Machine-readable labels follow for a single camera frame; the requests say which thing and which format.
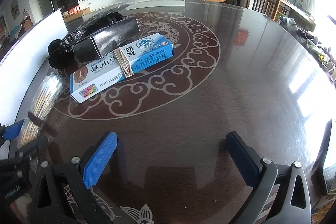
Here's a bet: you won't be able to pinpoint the cotton swabs plastic pack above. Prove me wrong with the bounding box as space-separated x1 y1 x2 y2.
17 73 63 148

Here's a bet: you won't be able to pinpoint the blue white medicine box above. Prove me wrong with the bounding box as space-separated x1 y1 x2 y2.
70 33 173 103

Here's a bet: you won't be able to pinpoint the black glossy carton box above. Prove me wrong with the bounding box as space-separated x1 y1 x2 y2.
72 16 139 63

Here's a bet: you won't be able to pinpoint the glasses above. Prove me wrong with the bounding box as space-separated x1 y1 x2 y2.
66 11 123 44

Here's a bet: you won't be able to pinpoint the black knitted gloves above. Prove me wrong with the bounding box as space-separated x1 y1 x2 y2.
47 39 75 69

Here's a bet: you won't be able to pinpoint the white storage box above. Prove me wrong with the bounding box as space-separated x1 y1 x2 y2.
1 9 68 125

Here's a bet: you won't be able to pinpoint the beige rubber band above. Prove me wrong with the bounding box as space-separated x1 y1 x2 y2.
113 48 134 79

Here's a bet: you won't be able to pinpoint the wooden dining chair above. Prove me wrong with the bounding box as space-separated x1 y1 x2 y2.
246 0 280 21

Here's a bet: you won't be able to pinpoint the brown hair tie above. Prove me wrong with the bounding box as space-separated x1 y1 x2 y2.
27 111 59 138

